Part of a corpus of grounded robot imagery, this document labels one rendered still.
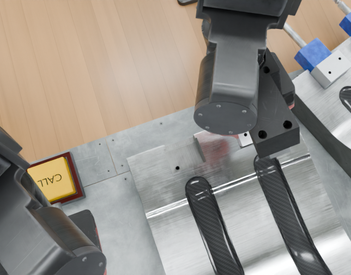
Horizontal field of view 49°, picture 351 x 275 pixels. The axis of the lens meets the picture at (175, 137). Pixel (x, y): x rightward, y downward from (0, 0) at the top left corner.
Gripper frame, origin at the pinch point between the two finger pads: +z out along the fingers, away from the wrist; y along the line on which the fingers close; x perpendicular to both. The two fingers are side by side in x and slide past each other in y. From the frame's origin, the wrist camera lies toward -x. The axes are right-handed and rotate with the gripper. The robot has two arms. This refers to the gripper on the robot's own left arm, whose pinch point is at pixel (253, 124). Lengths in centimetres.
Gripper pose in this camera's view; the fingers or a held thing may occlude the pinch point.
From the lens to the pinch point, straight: 54.9
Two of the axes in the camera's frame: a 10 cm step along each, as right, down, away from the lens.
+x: -2.7, -7.9, 5.5
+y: 9.2, -3.7, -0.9
